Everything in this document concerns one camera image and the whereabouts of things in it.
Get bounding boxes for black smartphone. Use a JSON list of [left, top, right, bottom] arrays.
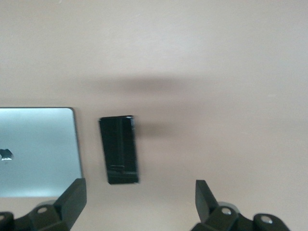
[[98, 115, 141, 185]]

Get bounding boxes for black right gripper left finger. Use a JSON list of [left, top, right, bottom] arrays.
[[16, 178, 88, 231]]

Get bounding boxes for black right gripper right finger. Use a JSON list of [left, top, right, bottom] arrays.
[[192, 179, 251, 231]]

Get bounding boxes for silver grey laptop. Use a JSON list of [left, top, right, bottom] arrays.
[[0, 106, 83, 199]]

